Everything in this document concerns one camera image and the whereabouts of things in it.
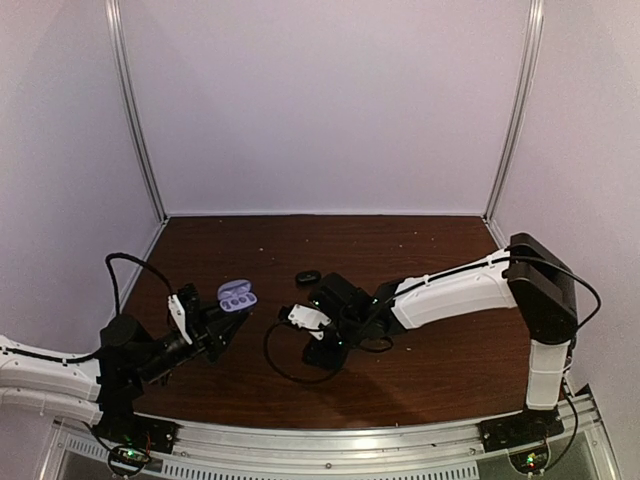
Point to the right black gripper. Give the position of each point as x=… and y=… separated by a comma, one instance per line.
x=322, y=358

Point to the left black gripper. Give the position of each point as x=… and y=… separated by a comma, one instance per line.
x=210, y=325

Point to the blue oval case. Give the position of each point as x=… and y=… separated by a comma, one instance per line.
x=236, y=295

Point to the black earbud charging case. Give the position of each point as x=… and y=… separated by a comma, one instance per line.
x=307, y=277

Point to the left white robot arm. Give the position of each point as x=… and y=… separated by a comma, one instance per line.
x=94, y=386

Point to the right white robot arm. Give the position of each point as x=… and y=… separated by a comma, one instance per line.
x=525, y=275

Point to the left circuit board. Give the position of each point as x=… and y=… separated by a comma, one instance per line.
x=125, y=460

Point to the circuit board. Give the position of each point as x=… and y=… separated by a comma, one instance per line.
x=125, y=460
x=530, y=461

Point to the right circuit board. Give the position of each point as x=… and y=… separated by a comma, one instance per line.
x=530, y=461

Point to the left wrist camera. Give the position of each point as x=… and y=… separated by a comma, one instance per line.
x=183, y=307

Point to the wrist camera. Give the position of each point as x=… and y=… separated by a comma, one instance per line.
x=305, y=318
x=183, y=307

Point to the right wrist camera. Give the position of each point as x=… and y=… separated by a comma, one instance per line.
x=305, y=318

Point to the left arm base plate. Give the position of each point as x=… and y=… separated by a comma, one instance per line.
x=142, y=432

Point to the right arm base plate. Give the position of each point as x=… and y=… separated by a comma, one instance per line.
x=518, y=430

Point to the front aluminium rail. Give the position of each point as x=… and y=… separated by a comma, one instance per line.
x=451, y=450

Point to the left aluminium frame post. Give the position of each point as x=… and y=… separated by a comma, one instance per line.
x=132, y=116

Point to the aluminium frame post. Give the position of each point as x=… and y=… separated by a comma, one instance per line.
x=132, y=116
x=529, y=60

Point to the right aluminium frame post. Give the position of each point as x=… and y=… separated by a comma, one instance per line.
x=529, y=60

